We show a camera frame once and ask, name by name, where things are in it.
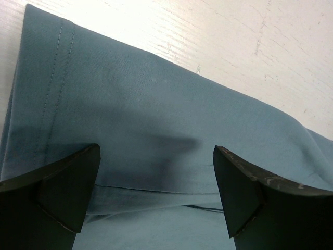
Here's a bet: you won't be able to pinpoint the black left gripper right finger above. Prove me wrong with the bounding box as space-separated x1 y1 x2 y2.
213 146 332 249

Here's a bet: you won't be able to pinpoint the blue-grey t-shirt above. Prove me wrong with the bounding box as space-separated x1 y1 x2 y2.
1 5 332 249

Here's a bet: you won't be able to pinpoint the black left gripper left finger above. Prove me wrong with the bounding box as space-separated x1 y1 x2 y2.
1 144 100 249

